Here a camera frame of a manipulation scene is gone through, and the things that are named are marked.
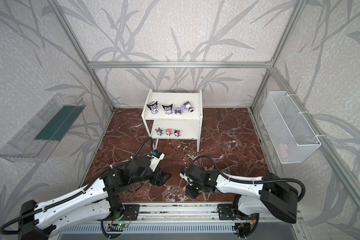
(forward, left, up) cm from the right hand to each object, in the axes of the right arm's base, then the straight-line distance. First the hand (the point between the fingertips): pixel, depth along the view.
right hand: (186, 187), depth 80 cm
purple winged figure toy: (+25, +4, +34) cm, 42 cm away
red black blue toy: (+24, +5, +16) cm, 30 cm away
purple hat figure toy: (+29, -1, +33) cm, 44 cm away
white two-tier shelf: (+25, +6, +30) cm, 40 cm away
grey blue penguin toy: (+25, +15, +17) cm, 34 cm away
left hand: (+5, +9, +13) cm, 16 cm away
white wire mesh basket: (+11, -44, +33) cm, 56 cm away
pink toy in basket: (+13, -48, +18) cm, 53 cm away
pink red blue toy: (+25, +10, +17) cm, 32 cm away
